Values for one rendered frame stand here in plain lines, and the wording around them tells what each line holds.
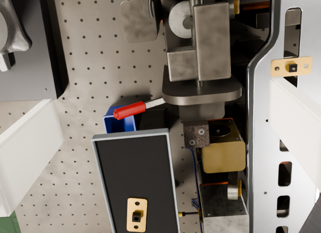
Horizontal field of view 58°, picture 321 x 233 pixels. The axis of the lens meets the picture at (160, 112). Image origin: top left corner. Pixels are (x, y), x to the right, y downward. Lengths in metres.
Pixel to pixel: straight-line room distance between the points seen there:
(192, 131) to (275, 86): 0.42
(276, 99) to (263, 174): 0.62
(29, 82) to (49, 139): 0.82
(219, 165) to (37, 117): 0.52
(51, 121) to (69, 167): 0.98
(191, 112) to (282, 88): 0.43
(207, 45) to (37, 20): 0.62
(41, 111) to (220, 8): 0.32
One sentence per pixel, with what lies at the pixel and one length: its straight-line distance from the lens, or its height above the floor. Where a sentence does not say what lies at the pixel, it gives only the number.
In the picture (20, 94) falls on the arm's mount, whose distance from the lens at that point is 1.02.
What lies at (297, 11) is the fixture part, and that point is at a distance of 0.80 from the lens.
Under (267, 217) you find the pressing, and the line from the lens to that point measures 0.87.
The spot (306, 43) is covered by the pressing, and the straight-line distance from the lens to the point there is 0.68.
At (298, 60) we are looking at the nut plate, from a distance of 0.68.
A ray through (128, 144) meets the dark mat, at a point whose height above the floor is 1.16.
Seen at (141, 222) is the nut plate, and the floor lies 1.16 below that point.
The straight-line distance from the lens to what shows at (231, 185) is 0.66.
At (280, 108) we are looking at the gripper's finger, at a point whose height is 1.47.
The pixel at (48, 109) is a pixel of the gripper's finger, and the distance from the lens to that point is 0.18.
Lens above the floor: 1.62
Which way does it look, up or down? 67 degrees down
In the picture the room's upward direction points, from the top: 175 degrees counter-clockwise
